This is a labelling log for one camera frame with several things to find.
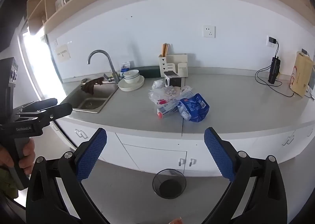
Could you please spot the black wall charger plug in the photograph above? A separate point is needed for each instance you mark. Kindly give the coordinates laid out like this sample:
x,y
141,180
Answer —
x,y
272,40

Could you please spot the cream utensil organizer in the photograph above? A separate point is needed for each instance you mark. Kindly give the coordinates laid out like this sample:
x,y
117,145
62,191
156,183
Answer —
x,y
178,63

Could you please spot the orange chopsticks bundle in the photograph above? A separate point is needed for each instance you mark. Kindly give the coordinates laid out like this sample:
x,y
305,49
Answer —
x,y
165,47

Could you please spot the dark green drying mat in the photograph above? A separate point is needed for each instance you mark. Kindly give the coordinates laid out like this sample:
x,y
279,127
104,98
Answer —
x,y
149,71

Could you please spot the white wall socket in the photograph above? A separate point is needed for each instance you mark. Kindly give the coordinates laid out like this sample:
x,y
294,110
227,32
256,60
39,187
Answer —
x,y
209,31

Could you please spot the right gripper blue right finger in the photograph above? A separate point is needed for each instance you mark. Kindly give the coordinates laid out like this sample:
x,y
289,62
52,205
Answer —
x,y
222,152

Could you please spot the large white plate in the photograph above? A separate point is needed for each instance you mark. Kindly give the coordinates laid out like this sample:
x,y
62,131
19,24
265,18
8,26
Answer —
x,y
126,87

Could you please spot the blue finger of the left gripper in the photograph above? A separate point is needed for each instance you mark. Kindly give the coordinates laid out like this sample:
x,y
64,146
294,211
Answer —
x,y
40,105
57,111

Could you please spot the clear plastic bag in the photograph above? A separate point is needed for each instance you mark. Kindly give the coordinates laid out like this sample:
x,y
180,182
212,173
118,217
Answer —
x,y
162,94

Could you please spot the lower white ribbed bowl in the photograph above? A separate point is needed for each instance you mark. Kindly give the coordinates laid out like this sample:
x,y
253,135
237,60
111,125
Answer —
x,y
132,80

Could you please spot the red white snack wrapper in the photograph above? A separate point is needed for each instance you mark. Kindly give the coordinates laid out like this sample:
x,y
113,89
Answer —
x,y
167,108

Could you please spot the person's left hand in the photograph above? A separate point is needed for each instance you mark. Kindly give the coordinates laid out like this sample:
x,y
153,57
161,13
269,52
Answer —
x,y
26,163

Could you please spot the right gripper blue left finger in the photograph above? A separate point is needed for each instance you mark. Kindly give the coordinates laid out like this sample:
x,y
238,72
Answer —
x,y
89,153

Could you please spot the black and white carton box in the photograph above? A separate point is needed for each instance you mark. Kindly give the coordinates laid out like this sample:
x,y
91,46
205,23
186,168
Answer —
x,y
172,79

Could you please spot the brown dish rag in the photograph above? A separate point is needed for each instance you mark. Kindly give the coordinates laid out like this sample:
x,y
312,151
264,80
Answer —
x,y
89,86

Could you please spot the upper white ribbed bowl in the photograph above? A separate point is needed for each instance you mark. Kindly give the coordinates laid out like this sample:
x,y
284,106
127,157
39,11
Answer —
x,y
131,74

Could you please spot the person's right hand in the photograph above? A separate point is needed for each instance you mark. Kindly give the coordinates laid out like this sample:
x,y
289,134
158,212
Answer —
x,y
176,221

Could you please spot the stainless steel sink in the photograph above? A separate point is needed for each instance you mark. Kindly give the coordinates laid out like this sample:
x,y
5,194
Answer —
x,y
92,103

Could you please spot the white lower cabinet doors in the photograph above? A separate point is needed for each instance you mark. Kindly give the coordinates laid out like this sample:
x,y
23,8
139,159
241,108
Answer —
x,y
189,154

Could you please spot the steel kitchen faucet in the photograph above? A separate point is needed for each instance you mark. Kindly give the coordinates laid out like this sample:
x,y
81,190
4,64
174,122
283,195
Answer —
x,y
100,61

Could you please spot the white ribbed bowl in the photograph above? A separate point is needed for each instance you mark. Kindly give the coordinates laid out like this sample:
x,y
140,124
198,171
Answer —
x,y
132,80
131,74

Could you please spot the blue tissue pack wrapper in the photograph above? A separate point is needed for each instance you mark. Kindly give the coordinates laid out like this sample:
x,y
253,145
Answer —
x,y
193,109

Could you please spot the blue white salt bag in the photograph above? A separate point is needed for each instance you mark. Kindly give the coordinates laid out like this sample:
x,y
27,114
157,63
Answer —
x,y
125,66

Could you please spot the paper notice on wall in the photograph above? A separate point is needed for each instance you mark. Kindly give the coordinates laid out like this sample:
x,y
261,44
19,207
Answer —
x,y
62,53

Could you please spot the black mesh trash bin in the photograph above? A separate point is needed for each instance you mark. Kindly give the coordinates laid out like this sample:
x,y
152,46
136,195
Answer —
x,y
169,183

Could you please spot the black power bank device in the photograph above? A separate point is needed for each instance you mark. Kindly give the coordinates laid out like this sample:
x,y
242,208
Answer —
x,y
274,70

